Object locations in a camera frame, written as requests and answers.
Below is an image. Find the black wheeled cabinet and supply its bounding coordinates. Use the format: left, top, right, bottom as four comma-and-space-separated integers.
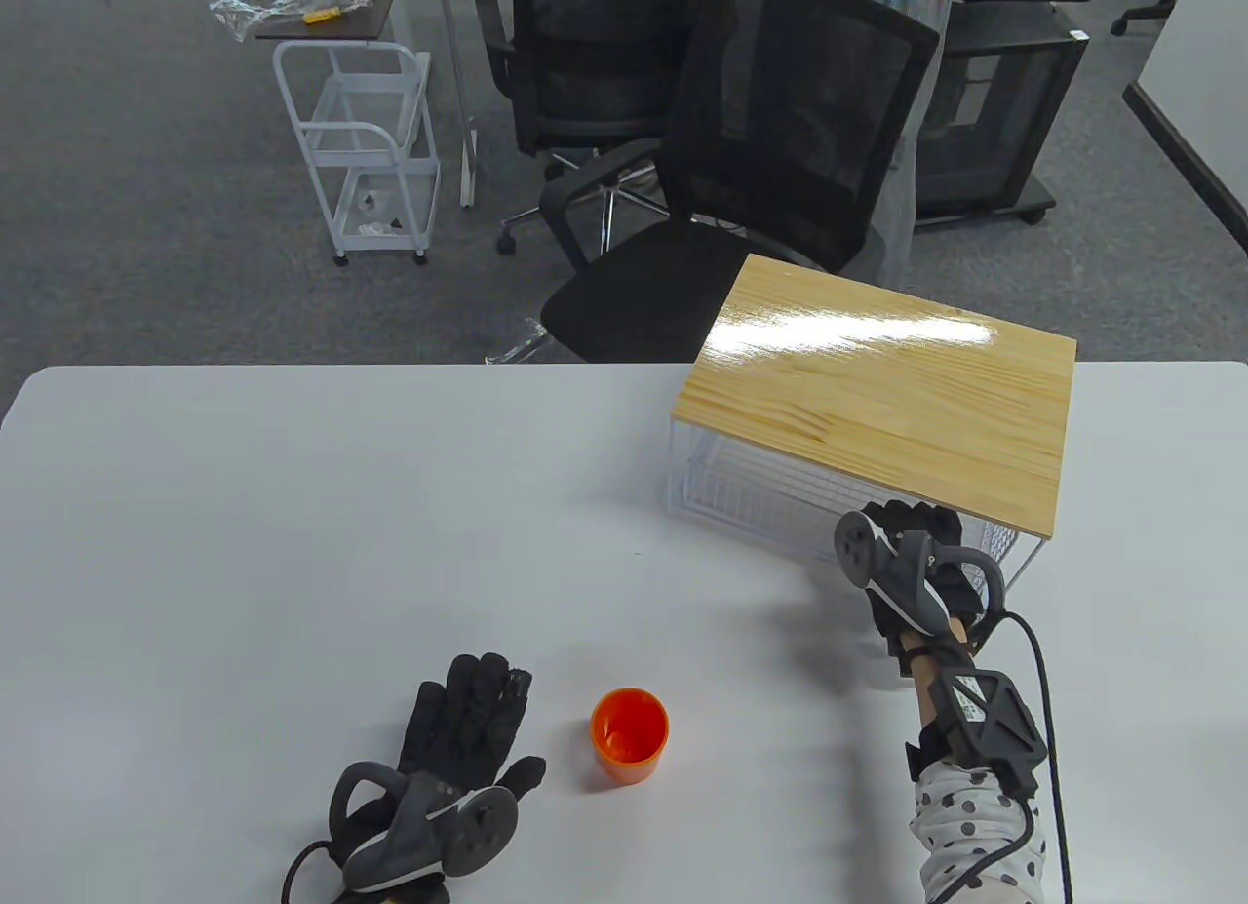
916, 0, 1093, 227

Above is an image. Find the black chair base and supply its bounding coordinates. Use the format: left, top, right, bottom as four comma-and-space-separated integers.
1111, 0, 1186, 37

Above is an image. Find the dark wooden side table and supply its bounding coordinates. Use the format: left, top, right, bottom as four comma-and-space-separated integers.
255, 0, 409, 42

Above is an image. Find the person's left hand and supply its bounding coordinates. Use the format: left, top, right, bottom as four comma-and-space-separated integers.
336, 654, 549, 864

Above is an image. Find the grey hand tracker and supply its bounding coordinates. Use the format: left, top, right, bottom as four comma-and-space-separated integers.
330, 764, 523, 895
834, 511, 1005, 644

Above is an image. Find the black right glove cable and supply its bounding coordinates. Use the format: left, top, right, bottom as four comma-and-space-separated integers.
921, 611, 1075, 904

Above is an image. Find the black mesh office chair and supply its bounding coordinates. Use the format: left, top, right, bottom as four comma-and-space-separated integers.
486, 0, 942, 364

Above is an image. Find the black left glove cable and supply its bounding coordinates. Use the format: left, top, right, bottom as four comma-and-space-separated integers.
281, 841, 354, 904

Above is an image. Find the white metal post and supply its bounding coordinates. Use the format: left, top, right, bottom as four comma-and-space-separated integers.
434, 0, 481, 209

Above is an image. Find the person's right forearm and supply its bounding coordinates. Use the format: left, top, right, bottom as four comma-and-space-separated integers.
897, 619, 1052, 904

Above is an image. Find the grey left hand tracker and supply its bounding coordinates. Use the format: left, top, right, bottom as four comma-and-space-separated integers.
330, 764, 523, 895

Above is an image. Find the orange plastic cup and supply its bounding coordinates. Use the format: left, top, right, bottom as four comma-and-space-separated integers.
591, 688, 671, 786

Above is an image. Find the white desk with black edge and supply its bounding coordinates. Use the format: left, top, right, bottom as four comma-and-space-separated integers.
1121, 0, 1248, 258

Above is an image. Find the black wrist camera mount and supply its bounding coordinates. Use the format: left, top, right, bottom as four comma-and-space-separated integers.
905, 665, 1050, 800

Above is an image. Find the white mesh sliding drawer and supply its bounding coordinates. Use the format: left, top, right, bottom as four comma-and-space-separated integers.
682, 434, 1027, 593

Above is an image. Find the person's right hand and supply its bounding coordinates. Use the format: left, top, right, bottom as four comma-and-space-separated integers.
860, 499, 986, 656

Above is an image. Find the grey right hand tracker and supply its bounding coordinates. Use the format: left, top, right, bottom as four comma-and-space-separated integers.
834, 511, 1005, 644

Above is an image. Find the white rolling cart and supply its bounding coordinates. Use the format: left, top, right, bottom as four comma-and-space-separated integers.
273, 41, 442, 267

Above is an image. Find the black glove cable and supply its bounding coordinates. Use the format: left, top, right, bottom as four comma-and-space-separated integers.
281, 841, 354, 904
921, 611, 1075, 904

